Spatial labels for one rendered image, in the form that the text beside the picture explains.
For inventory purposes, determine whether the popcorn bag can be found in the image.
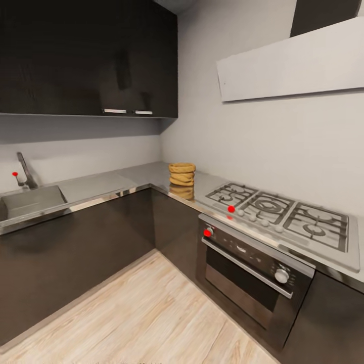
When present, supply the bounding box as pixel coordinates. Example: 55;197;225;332
168;162;196;186

